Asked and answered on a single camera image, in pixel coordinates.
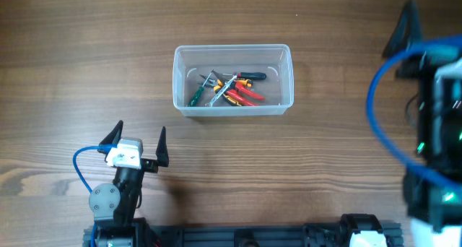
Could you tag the red handled snips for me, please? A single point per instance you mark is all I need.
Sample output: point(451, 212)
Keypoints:
point(247, 82)

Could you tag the green handled screwdriver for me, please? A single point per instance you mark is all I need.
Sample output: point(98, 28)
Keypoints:
point(198, 93)

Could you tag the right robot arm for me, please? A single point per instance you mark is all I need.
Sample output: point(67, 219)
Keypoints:
point(432, 189)

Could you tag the orange black pliers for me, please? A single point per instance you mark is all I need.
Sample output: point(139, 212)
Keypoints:
point(235, 93)

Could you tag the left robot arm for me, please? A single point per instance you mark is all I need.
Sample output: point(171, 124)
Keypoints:
point(114, 204)

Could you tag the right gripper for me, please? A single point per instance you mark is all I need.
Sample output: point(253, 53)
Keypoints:
point(398, 42)

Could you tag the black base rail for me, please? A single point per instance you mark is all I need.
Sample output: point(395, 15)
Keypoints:
point(311, 234)

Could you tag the clear plastic container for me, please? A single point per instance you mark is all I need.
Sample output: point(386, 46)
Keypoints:
point(194, 63)

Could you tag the silver combination wrench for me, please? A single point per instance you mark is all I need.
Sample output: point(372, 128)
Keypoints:
point(224, 88)

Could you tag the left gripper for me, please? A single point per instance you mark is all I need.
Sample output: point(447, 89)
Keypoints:
point(151, 165)

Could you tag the red black screwdriver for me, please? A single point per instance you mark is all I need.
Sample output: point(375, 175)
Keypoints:
point(244, 75)

